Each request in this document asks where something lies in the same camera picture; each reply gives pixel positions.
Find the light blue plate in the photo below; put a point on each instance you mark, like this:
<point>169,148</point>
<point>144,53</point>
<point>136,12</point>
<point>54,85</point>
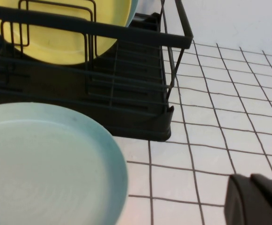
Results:
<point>133,9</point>

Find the white grid tablecloth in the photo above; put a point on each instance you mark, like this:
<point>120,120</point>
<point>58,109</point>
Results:
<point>220,117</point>

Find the mint green plate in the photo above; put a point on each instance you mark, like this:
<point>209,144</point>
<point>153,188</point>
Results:
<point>44,168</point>

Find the yellow plate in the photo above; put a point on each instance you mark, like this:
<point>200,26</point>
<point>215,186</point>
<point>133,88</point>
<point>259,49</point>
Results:
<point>56,47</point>

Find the black drip tray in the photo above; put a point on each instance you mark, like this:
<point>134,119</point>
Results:
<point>149,126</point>

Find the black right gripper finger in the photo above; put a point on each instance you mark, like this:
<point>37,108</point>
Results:
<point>255,204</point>

